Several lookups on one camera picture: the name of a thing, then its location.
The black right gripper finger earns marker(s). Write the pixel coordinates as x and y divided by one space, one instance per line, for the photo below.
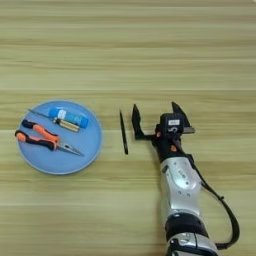
181 115
136 121

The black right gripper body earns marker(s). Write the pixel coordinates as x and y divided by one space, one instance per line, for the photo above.
165 146

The thin black pen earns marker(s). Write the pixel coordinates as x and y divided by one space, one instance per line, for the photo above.
123 133

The orange and black pliers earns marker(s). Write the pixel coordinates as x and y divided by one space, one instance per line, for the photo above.
43 136

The black box with white label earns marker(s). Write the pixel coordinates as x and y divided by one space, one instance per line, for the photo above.
171 124

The round blue plate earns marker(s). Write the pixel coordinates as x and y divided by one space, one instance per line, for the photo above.
80 146

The blue glue stick tube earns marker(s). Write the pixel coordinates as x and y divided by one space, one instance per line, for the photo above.
71 117

